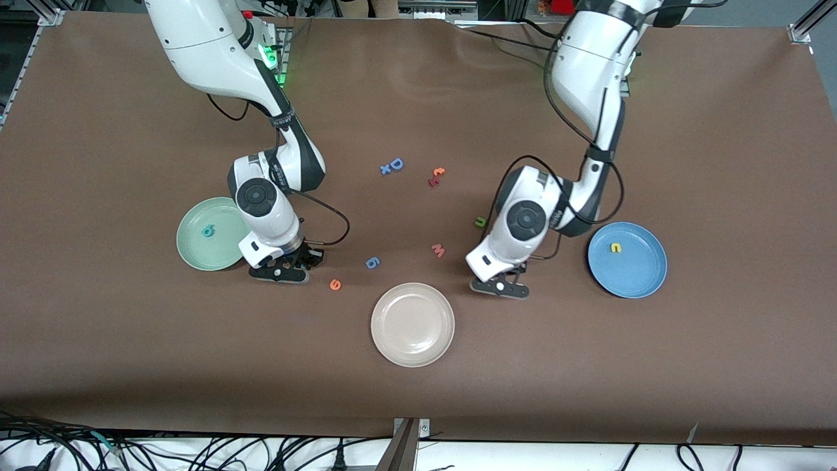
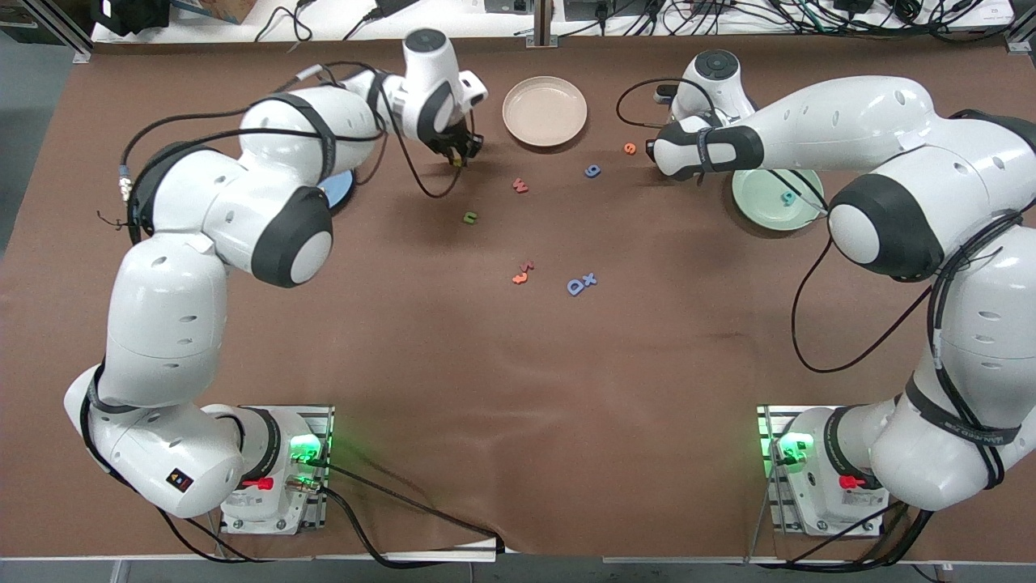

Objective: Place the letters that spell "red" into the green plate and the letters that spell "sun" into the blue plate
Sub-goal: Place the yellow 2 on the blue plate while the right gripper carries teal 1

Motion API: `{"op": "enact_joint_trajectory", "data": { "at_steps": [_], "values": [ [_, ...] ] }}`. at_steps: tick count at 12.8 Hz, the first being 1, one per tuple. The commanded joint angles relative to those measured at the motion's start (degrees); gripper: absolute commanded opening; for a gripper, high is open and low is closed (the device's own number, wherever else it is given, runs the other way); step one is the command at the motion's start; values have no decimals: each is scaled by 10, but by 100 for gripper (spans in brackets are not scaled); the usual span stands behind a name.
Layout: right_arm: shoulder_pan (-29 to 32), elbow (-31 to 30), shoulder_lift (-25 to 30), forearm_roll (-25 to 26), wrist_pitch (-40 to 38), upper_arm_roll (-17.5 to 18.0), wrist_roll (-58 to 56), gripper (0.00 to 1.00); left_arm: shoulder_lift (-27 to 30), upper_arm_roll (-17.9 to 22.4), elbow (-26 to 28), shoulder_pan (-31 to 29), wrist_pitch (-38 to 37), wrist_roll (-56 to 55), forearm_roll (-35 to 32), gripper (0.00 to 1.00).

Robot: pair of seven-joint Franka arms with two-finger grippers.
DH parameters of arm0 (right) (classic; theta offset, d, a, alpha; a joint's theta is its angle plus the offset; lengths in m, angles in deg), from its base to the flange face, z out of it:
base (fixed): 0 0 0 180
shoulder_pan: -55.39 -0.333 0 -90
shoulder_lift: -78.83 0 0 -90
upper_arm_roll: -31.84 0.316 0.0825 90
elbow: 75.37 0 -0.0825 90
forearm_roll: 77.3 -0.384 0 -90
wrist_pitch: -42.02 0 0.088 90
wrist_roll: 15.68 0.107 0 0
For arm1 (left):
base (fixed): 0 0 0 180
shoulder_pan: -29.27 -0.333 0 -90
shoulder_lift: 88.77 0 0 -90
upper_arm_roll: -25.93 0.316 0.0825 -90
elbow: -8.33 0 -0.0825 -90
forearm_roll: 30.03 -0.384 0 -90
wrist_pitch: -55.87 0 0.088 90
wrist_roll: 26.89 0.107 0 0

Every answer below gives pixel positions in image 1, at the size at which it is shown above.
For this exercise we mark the red box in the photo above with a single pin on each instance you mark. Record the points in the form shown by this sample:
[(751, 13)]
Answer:
[(563, 6)]

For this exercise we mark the black power plug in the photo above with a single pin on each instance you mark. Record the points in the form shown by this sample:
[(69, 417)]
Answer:
[(339, 461)]

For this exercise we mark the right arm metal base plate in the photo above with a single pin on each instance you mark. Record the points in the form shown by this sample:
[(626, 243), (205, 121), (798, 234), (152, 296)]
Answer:
[(286, 46)]

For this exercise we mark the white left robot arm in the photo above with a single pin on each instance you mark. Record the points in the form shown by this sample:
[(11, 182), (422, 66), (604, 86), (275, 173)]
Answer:
[(588, 52)]

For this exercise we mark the aluminium frame profile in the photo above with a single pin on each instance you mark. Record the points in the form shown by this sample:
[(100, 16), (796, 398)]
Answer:
[(801, 31), (51, 16)]

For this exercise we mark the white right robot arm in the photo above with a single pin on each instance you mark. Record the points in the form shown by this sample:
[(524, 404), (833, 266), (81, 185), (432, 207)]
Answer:
[(196, 46)]

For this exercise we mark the light green plate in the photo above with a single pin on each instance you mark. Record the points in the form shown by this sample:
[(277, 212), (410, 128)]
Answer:
[(216, 252)]

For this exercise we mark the blue plate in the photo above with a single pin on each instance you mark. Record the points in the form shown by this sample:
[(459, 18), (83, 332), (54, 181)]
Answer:
[(637, 271)]

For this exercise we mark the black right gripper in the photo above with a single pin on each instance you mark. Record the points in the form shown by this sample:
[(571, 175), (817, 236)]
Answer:
[(308, 255)]

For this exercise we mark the blue foam number 6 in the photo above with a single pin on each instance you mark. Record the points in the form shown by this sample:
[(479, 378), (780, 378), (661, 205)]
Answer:
[(367, 263)]

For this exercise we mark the pink foam letter W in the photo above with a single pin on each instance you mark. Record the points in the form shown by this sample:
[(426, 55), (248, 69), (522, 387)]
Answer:
[(438, 252)]

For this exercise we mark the brown table cover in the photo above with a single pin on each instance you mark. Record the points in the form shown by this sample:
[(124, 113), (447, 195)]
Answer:
[(418, 392)]

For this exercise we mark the blue foam letter D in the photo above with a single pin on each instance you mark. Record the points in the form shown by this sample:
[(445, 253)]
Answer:
[(392, 164)]

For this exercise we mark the beige plate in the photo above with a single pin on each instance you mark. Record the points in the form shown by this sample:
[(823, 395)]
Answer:
[(412, 324)]

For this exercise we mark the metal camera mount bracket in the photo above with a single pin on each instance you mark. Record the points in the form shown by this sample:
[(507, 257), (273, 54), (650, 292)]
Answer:
[(402, 451)]

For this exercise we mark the grey metal equipment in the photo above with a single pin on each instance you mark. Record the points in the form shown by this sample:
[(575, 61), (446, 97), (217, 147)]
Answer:
[(444, 10)]

